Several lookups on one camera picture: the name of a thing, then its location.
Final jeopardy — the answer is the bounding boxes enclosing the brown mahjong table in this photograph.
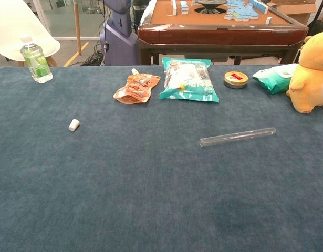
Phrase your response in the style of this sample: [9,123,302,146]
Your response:
[137,0,309,66]

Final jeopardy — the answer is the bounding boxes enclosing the black tripod stand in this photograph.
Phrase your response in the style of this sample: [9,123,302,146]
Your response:
[311,0,323,26]

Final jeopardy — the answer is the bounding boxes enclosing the wooden pole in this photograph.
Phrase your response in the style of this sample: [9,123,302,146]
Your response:
[72,0,82,56]

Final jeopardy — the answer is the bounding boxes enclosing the round tin gold lid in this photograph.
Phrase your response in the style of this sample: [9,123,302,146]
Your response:
[223,70,249,89]

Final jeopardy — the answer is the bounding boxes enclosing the white chair wooden legs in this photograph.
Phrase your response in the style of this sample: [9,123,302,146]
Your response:
[0,0,61,67]

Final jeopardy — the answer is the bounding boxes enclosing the green wet wipes pack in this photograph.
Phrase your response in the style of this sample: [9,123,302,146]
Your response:
[251,63,300,95]

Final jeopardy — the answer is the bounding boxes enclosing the blue table cloth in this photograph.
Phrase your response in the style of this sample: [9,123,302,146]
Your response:
[0,64,323,252]

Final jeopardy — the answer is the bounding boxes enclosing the black floor cable bundle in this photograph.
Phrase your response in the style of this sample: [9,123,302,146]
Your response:
[81,39,107,66]

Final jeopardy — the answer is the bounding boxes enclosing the yellow plush toy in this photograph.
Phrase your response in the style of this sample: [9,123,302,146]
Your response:
[286,30,323,114]

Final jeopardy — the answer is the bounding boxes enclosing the teal snack bag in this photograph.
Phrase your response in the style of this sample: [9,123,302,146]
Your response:
[159,57,220,103]

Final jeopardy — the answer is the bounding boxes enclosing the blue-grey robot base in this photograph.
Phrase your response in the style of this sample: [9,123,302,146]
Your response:
[99,0,139,66]

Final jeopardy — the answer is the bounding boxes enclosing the cardboard box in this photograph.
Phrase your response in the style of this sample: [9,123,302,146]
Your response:
[270,0,319,26]

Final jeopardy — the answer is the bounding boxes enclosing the clear glass test tube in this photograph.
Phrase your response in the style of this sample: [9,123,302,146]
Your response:
[199,127,277,148]

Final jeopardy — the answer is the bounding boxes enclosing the orange spout pouch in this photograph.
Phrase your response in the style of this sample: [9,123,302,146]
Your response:
[112,68,162,105]

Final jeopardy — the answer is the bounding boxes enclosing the water bottle green label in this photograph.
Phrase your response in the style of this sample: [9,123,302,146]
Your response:
[19,35,54,84]

